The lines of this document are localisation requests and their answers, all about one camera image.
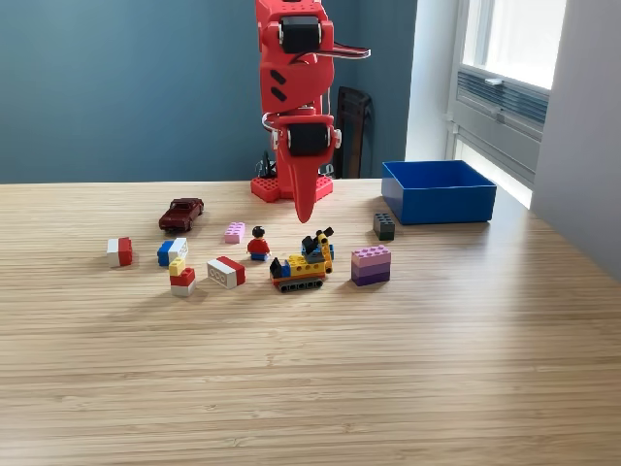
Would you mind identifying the grey pleated window blind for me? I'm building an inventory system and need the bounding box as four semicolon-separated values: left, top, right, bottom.
455;67;550;128

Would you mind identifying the toy figure red shirt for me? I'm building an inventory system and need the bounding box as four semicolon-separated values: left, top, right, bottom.
246;225;272;263

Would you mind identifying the blue and white brick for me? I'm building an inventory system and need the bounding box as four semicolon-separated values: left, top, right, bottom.
156;237;188;268

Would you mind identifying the long red and white brick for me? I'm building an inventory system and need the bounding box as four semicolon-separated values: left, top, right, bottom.
206;255;247;290

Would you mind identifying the blue plastic bin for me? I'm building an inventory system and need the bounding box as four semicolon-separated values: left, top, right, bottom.
380;159;498;226

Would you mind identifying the black cable bundle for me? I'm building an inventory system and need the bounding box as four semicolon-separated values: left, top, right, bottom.
255;150;278;179

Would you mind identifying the dark red toy car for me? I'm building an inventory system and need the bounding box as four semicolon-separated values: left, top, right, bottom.
158;197;206;233

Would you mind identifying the black brick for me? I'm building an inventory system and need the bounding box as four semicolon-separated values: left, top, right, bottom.
373;212;396;243

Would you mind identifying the red and white square brick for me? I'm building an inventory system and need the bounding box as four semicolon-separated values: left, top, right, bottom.
106;236;134;268

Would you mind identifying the white window frame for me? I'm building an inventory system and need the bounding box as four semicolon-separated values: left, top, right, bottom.
448;0;569;210

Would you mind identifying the yellow toy digger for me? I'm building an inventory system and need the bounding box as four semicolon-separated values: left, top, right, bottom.
269;225;336;295

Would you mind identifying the red over white brick stack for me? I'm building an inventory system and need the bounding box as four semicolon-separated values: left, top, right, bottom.
169;267;197;298

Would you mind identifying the pink and purple brick stack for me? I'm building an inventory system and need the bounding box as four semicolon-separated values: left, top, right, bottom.
350;246;392;287

